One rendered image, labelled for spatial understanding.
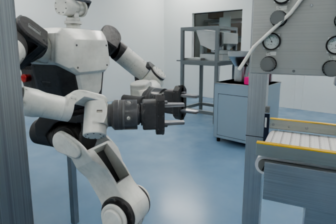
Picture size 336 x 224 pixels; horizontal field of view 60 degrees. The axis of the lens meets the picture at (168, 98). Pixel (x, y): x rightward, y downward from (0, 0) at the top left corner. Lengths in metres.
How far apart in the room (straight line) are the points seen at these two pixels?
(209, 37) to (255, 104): 3.63
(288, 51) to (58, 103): 0.57
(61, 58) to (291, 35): 0.73
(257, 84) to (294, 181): 0.37
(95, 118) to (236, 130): 2.89
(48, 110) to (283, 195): 0.62
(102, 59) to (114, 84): 5.41
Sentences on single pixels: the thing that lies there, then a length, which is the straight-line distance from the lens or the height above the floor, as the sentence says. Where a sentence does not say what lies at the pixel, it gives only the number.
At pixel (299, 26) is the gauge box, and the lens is 0.69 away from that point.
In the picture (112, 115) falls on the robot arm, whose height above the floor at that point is 1.01.
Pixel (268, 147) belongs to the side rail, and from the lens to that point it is 0.76.
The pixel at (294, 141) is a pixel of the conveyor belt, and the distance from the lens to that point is 0.93.
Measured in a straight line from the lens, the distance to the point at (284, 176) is 0.78.
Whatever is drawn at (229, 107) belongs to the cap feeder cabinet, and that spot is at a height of 0.47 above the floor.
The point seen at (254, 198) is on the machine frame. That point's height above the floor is 0.66.
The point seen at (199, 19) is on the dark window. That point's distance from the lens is 7.19.
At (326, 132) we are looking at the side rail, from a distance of 1.02.
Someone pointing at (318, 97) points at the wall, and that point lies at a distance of 6.05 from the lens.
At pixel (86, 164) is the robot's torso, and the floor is 0.76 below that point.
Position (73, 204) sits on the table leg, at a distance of 2.18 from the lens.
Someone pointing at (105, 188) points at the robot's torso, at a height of 0.67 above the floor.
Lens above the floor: 1.19
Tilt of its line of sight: 10 degrees down
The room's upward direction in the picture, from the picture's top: straight up
